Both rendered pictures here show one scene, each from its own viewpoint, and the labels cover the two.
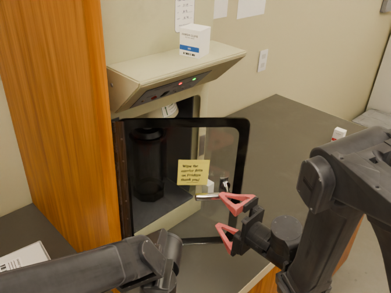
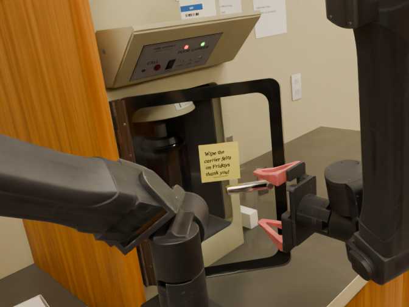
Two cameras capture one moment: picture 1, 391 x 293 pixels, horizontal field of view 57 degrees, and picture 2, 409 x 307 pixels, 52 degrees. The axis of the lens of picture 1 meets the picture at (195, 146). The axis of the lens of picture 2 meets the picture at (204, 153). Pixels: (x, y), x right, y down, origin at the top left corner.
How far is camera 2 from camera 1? 0.26 m
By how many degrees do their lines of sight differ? 14
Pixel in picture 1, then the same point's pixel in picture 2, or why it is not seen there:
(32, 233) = (32, 293)
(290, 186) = not seen: hidden behind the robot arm
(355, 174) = not seen: outside the picture
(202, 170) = (230, 156)
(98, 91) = (83, 38)
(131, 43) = (123, 8)
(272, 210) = not seen: hidden behind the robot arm
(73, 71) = (55, 26)
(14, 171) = (10, 223)
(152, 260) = (159, 190)
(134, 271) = (131, 192)
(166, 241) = (184, 198)
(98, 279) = (77, 180)
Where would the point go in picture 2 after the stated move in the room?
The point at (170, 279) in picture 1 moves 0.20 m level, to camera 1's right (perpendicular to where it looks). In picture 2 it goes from (189, 227) to (375, 211)
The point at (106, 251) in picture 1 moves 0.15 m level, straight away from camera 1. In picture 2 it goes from (89, 159) to (86, 126)
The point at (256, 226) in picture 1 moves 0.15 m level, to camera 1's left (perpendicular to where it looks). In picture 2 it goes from (308, 197) to (213, 205)
